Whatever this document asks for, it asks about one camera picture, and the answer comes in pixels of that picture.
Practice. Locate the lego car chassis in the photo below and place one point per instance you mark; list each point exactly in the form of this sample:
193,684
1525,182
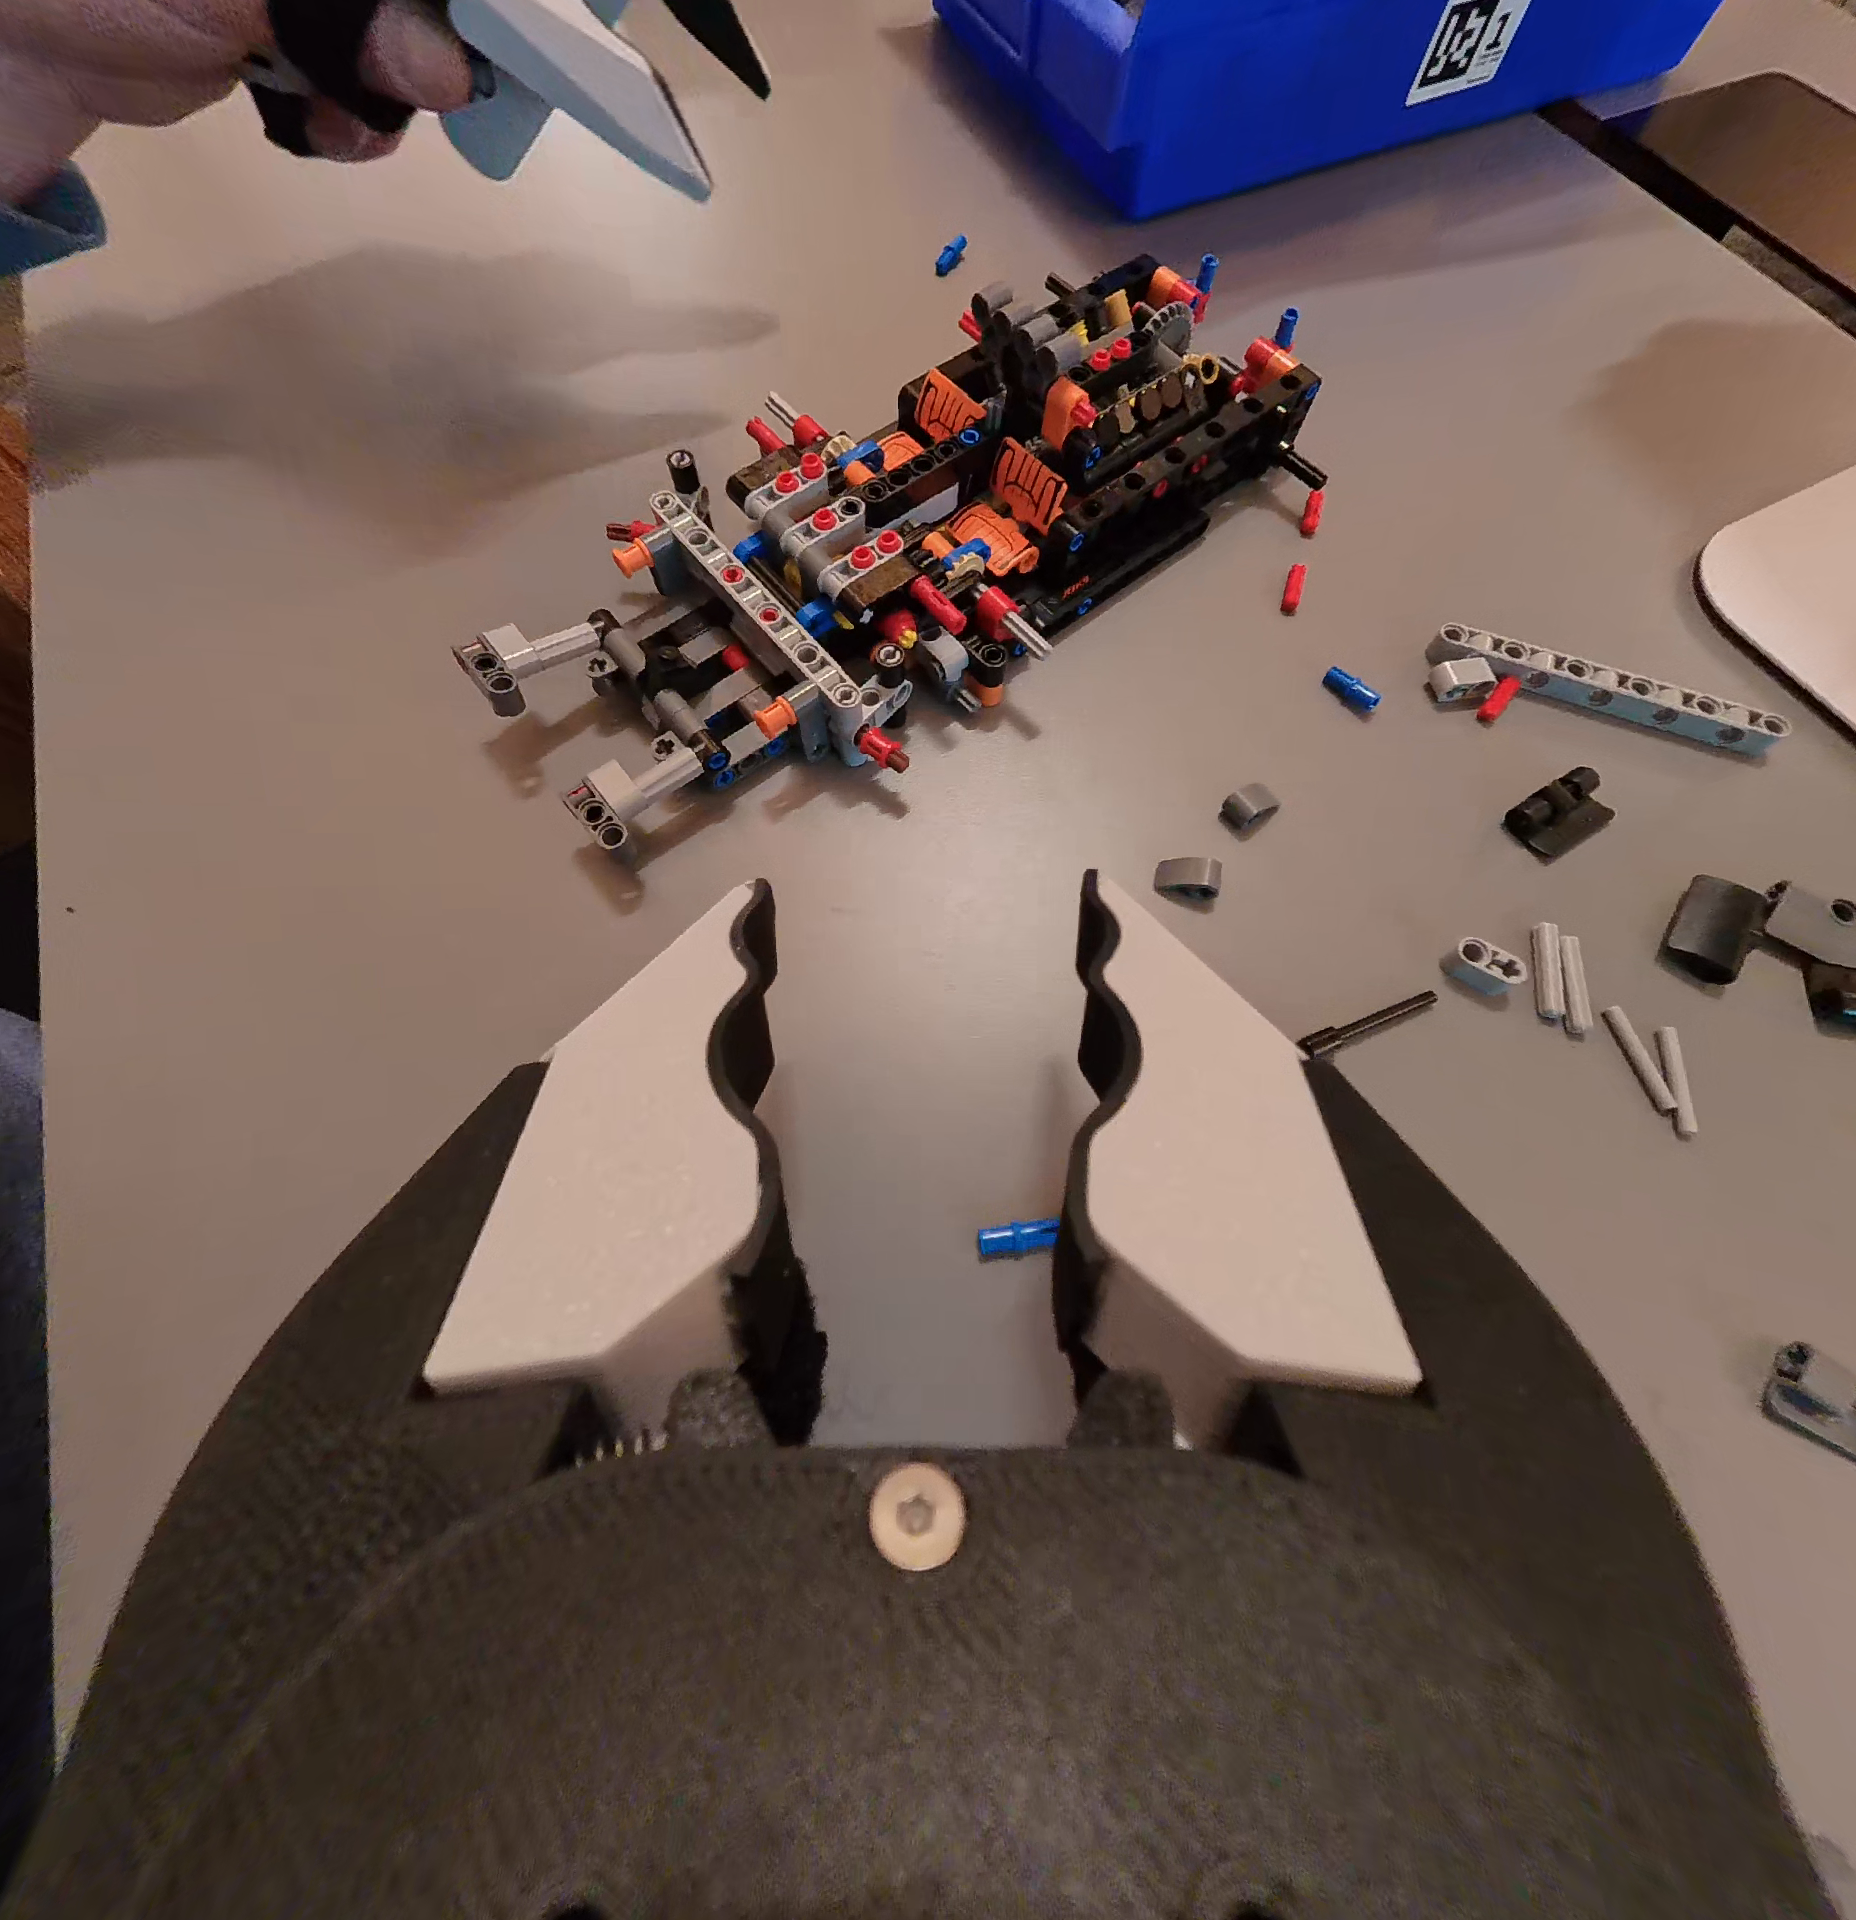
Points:
929,524

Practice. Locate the black small connector piece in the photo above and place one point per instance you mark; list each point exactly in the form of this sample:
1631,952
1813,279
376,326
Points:
1557,814

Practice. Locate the black and grey lego panel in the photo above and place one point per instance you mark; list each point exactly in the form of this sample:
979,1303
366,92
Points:
1768,936

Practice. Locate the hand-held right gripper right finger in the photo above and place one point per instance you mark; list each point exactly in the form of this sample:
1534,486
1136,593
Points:
1230,1170

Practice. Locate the grey lego axle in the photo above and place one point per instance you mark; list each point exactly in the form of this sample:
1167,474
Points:
1676,1081
1637,1057
1574,983
1548,973

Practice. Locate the grey curved lego piece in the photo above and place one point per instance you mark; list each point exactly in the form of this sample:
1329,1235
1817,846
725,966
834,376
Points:
1247,806
1188,880

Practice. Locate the light grey lego liftarm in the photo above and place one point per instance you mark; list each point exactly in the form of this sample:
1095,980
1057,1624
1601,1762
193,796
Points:
1484,966

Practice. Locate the blue plastic storage bin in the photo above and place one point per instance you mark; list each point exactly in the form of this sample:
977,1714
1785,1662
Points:
1243,91

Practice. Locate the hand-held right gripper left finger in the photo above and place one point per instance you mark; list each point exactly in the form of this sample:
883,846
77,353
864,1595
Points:
598,1170

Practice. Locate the person's left hand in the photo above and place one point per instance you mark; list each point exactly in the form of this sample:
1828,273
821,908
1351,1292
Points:
117,60

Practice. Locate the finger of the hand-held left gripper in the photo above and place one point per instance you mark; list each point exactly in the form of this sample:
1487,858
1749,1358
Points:
598,76
725,38

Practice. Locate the grey flat lego piece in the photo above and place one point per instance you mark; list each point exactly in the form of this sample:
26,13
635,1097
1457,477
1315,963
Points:
1837,1409

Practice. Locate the white rounded board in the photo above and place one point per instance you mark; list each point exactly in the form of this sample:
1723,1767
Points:
1813,598

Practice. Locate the tan wooden chair seat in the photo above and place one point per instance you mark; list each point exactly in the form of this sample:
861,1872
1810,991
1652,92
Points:
1768,163

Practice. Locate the long grey lego beam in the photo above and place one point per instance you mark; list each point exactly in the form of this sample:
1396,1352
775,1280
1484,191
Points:
1634,689

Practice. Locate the small grey lego connector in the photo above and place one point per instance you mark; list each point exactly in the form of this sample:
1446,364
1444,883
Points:
1457,679

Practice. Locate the black lego axle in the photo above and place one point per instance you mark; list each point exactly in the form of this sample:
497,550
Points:
1371,1022

